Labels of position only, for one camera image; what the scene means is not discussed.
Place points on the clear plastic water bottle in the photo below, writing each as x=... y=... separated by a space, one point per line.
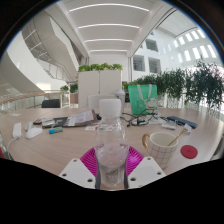
x=111 y=146

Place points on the blue marker pen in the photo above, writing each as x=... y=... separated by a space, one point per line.
x=55 y=130

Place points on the white power strip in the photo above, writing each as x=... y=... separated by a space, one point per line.
x=17 y=130

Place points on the white cabinet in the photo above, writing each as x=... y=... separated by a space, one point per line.
x=99 y=85

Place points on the green tote bag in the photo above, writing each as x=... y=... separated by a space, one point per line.
x=141 y=100

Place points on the colourful sticker sheet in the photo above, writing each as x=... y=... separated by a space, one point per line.
x=90 y=127

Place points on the clear plastic jug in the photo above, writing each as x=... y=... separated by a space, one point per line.
x=120 y=94

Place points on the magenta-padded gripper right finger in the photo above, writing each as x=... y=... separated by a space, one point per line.
x=135 y=161

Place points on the gold spoon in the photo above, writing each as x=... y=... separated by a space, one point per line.
x=177 y=136

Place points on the black chair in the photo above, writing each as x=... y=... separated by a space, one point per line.
x=50 y=103

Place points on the white gold-grid mug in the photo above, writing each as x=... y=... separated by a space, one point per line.
x=161 y=151

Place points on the row of green hedge plants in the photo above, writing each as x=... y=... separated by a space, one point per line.
x=196 y=85

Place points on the green plants on cabinet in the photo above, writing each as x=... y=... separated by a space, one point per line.
x=100 y=67

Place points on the brown planter with green plants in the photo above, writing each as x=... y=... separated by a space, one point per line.
x=73 y=91

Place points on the white paper sheet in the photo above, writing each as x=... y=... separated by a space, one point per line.
x=15 y=114

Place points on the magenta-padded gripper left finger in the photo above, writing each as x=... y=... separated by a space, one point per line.
x=87 y=163

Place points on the small pale green device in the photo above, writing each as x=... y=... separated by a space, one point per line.
x=29 y=126

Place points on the flat round red coaster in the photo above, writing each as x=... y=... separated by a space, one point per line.
x=189 y=152

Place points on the dark red phone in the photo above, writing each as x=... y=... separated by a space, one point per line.
x=37 y=121

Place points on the small white box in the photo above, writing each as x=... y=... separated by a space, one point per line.
x=169 y=125

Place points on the white computer mouse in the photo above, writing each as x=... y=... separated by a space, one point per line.
x=34 y=133

